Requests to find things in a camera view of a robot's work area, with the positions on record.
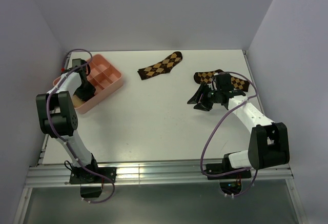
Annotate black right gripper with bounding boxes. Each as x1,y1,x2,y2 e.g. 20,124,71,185
187,82,221,112

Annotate tan maroon purple-striped sock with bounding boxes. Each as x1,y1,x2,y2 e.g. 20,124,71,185
71,95,85,108

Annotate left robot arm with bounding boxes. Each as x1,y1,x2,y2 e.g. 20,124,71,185
36,67,100,182

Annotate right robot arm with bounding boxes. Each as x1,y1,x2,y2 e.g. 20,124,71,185
187,83,290,178

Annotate pink divided organizer tray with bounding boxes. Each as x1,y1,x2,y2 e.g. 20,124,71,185
53,54,124,114

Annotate brown argyle sock right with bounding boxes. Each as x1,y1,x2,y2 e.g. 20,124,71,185
193,69,250,92

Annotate brown argyle sock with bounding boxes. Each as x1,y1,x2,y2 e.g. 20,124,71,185
137,51,183,80
193,69,250,92

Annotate brown argyle sock left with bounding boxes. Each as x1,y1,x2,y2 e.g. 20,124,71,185
137,51,183,80

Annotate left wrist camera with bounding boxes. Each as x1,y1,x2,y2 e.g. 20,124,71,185
61,58,88,74

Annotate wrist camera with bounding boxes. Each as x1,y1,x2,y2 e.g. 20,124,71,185
212,72,249,97
61,58,88,74

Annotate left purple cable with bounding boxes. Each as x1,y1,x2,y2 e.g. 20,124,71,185
45,49,116,204

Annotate purple cable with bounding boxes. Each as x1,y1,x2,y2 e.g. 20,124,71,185
200,71,258,199
45,49,116,204

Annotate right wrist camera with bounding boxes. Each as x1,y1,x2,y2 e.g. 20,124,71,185
212,72,249,97

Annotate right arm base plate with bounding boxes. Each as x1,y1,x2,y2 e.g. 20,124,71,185
205,163,252,180

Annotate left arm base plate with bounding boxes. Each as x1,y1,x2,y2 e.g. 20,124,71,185
69,167,118,185

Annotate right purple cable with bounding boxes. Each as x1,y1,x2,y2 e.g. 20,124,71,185
200,71,258,199

